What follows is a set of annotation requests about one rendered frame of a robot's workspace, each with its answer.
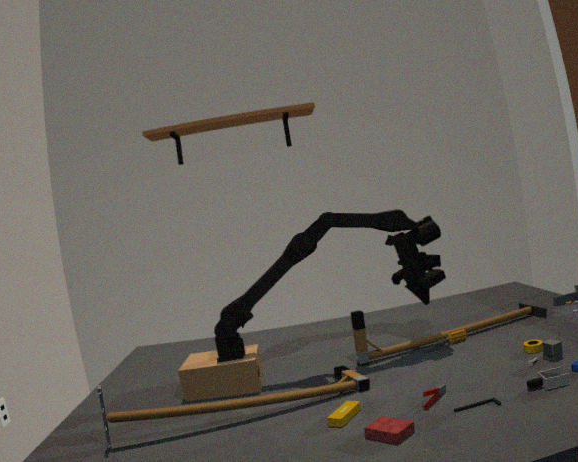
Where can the yellow ring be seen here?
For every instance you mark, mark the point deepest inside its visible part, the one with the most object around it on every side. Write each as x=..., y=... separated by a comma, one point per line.
x=533, y=346

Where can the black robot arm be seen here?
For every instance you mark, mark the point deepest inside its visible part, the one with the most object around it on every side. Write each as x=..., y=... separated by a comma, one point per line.
x=229, y=344

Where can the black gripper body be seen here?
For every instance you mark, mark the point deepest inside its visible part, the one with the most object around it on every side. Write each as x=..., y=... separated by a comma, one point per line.
x=414, y=271

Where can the red flat block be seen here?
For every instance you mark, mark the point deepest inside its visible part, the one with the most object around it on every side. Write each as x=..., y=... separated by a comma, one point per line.
x=389, y=429

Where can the black l-shaped rod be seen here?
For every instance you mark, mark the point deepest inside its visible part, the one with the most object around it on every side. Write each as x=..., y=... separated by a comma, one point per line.
x=478, y=403

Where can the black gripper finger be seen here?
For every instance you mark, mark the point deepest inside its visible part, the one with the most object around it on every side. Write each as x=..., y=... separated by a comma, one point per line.
x=410, y=287
x=424, y=293

